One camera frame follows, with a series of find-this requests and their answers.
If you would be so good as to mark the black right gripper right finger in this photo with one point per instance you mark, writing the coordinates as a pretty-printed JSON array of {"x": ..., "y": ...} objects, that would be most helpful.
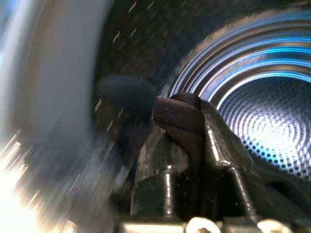
[{"x": 223, "y": 160}]

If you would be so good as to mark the black hemmed garment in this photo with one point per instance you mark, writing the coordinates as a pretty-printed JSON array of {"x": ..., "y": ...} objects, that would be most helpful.
[{"x": 179, "y": 114}]

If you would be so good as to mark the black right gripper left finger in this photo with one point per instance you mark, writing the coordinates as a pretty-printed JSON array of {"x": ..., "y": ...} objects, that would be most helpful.
[{"x": 158, "y": 174}]

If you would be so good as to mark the steel perforated washer drum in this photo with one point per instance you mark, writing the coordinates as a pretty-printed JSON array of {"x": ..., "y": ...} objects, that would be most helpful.
[{"x": 267, "y": 121}]

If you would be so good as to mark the dark drum lifter paddle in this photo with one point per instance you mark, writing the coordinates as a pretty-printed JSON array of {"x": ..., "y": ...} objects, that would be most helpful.
[{"x": 126, "y": 92}]

